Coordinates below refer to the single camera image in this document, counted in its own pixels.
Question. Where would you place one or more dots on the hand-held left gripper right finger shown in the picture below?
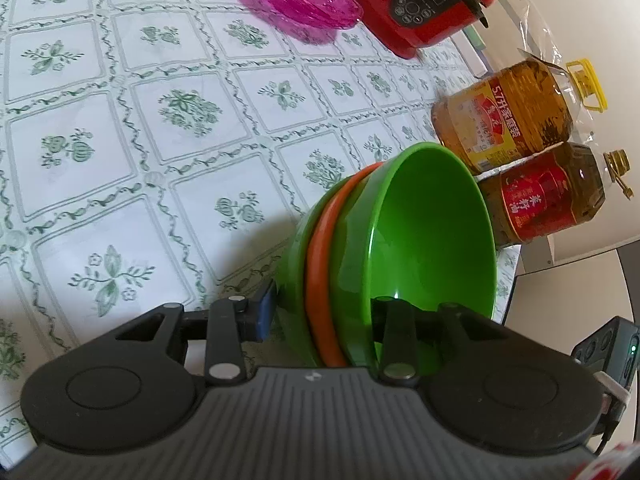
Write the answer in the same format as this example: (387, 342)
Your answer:
(395, 332)

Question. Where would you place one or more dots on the yellow-label cooking oil bottle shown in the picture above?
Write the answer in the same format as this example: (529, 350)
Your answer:
(505, 115)

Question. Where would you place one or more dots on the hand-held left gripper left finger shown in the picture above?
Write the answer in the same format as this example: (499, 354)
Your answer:
(265, 310)

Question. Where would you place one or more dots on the orange plastic bowl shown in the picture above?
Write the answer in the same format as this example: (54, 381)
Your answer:
(320, 280)

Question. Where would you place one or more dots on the small green plastic bowl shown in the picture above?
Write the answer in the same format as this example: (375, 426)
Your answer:
(430, 225)

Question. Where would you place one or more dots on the clear plastic wrap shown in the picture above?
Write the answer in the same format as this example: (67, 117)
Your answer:
(545, 45)

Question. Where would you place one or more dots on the green floral printed tablecloth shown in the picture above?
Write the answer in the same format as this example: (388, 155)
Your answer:
(125, 135)

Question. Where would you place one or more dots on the red electric rice cooker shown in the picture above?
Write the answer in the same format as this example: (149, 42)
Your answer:
(425, 5)

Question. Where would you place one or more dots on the large green plastic bowl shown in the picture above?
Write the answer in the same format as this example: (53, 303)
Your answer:
(297, 265)

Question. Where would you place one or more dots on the red-label cooking oil bottle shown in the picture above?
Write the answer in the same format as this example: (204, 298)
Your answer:
(540, 200)

